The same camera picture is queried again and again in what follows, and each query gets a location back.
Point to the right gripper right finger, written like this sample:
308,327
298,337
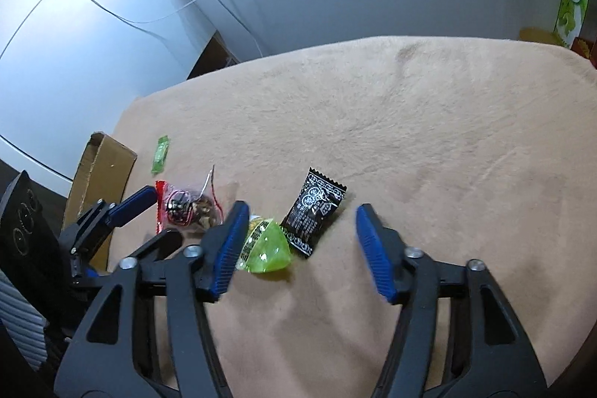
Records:
488,353

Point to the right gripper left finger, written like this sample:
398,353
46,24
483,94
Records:
113,352

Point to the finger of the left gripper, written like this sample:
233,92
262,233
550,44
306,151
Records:
130,206

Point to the red clear snack bag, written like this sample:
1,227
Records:
189,210

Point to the green candy packet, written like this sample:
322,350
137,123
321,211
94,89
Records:
160,155

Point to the black candy packet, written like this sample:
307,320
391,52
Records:
318,200

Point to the brown cardboard box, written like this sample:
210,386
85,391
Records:
102,174

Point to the beige table blanket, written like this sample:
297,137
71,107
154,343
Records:
468,148

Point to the green juice carton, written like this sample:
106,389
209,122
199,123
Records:
570,17

